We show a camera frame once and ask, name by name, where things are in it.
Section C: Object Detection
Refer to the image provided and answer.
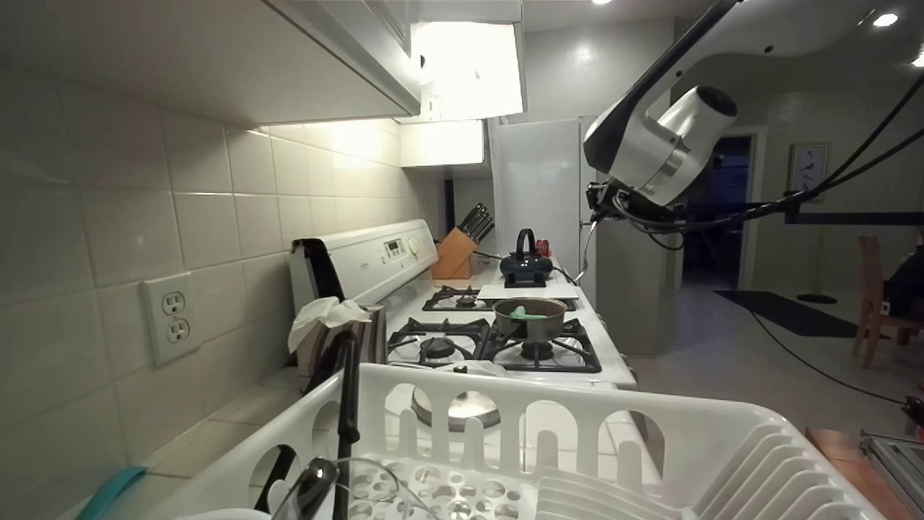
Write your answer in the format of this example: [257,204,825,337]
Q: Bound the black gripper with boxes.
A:
[587,179,649,228]

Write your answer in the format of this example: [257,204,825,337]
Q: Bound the white plastic dish rack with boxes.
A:
[141,360,883,520]

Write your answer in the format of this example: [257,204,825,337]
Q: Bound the round metal pot lid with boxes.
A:
[410,387,505,435]

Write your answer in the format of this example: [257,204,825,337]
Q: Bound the white crumpled cloth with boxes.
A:
[287,295,376,357]

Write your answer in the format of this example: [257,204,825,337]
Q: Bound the white refrigerator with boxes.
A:
[486,116,590,285]

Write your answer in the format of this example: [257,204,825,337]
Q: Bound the white cutting board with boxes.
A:
[478,272,587,303]

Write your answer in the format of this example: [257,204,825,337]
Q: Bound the dark teal kettle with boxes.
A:
[498,227,558,289]

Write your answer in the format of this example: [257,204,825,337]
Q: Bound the wooden knife block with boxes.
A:
[430,227,479,285]

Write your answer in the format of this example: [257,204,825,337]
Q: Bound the white upper cabinet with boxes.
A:
[408,17,528,124]
[0,0,427,127]

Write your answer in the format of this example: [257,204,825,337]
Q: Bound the dark floor mat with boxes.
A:
[720,287,862,342]

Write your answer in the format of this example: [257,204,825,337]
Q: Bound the white gas stove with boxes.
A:
[287,218,641,394]

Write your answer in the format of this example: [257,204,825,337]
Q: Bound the wooden chair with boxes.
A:
[849,235,924,374]

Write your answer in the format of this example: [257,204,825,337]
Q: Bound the black long utensil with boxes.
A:
[329,329,365,520]

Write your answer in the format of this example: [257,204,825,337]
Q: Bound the wooden platform board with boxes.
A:
[805,425,924,520]

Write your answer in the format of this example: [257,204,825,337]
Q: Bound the glass lid black knob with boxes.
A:
[271,455,441,520]

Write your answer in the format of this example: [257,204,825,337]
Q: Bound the thick black cable bundle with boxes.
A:
[616,69,924,254]

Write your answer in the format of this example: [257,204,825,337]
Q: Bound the white door frame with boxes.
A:
[674,127,771,293]

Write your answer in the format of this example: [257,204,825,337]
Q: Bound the framed wall picture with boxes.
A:
[786,143,834,204]

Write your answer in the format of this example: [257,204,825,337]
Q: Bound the black camera boom stand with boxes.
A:
[776,198,924,233]

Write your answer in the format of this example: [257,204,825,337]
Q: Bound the thin black cable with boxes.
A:
[746,306,912,412]

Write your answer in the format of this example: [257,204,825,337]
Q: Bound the metal base plate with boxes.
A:
[859,430,924,490]

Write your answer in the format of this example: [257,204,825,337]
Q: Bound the white wall outlet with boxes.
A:
[141,269,205,370]

